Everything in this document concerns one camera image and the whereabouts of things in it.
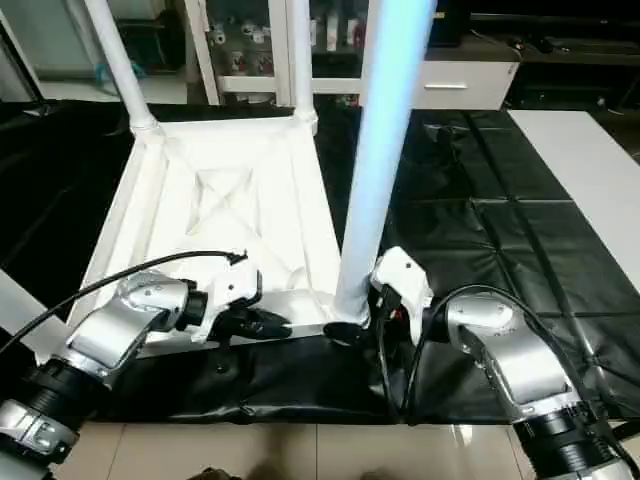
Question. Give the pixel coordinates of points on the white plastic table top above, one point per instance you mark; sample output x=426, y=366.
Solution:
x=230, y=190

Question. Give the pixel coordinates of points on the white plastic table leg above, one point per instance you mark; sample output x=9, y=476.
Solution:
x=385, y=130
x=25, y=315
x=300, y=50
x=120, y=60

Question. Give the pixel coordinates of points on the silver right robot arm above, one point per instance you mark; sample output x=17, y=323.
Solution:
x=510, y=360

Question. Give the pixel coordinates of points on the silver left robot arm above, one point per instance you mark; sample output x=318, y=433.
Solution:
x=120, y=325

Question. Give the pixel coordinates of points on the black work mat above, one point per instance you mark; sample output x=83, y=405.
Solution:
x=500, y=200

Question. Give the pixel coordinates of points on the white drawer unit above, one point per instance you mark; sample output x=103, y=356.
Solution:
x=460, y=85

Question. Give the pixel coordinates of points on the white flat panel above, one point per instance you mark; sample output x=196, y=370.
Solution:
x=590, y=160

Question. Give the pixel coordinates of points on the white glass-door cabinet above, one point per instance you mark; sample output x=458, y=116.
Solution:
x=250, y=50

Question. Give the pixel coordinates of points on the blue metal stand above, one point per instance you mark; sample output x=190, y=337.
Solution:
x=108, y=72

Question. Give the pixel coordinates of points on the black box with yellow label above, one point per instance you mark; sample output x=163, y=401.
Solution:
x=445, y=20

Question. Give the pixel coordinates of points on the dark wooden TV bench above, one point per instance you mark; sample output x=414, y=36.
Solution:
x=570, y=70

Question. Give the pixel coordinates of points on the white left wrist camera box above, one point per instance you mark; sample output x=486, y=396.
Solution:
x=232, y=290

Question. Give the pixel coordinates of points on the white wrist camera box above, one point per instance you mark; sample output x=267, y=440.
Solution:
x=232, y=290
x=405, y=280

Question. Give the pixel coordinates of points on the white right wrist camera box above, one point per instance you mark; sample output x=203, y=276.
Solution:
x=405, y=280

